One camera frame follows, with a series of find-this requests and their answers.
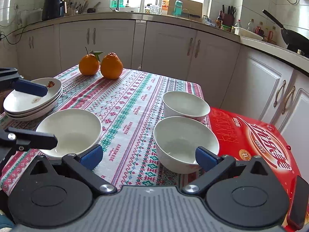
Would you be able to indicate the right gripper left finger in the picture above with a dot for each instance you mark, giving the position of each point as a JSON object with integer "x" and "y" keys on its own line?
{"x": 81, "y": 165}

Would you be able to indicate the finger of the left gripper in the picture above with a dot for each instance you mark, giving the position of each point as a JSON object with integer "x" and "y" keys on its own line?
{"x": 28, "y": 87}
{"x": 23, "y": 140}

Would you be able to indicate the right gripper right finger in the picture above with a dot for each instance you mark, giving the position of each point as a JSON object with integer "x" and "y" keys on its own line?
{"x": 215, "y": 167}

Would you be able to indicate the white bowl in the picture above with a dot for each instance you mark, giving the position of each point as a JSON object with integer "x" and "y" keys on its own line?
{"x": 176, "y": 103}
{"x": 75, "y": 129}
{"x": 176, "y": 140}

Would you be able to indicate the large white fruit-print plate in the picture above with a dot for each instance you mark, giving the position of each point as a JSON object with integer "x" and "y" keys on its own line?
{"x": 52, "y": 102}

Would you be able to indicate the red snack gift box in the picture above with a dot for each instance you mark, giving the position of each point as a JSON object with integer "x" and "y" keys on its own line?
{"x": 243, "y": 138}

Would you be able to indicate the orange with leaf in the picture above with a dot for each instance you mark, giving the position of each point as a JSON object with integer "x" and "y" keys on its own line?
{"x": 90, "y": 63}

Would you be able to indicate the patterned tablecloth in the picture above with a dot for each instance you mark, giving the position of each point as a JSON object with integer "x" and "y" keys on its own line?
{"x": 128, "y": 109}

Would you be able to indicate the black air fryer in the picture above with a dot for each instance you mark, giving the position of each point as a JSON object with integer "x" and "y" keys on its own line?
{"x": 53, "y": 9}

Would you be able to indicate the bumpy orange without leaf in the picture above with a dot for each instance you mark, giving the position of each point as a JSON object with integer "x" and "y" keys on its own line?
{"x": 111, "y": 66}

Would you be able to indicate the black smartphone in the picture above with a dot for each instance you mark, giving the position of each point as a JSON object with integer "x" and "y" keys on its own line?
{"x": 297, "y": 212}

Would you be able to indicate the white rectangular container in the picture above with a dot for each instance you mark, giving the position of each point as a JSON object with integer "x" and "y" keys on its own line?
{"x": 246, "y": 33}

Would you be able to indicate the dark soy sauce bottle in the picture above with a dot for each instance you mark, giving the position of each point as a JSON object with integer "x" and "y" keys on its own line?
{"x": 219, "y": 19}

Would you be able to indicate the knife block with knives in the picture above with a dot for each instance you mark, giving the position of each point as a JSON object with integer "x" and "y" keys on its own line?
{"x": 228, "y": 15}

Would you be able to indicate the black wok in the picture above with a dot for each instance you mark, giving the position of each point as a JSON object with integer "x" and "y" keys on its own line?
{"x": 295, "y": 42}

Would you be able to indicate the wooden cutting board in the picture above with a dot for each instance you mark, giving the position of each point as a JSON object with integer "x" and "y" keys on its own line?
{"x": 193, "y": 8}

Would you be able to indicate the teal bottle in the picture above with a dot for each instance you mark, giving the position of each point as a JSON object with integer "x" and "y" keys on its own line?
{"x": 178, "y": 8}

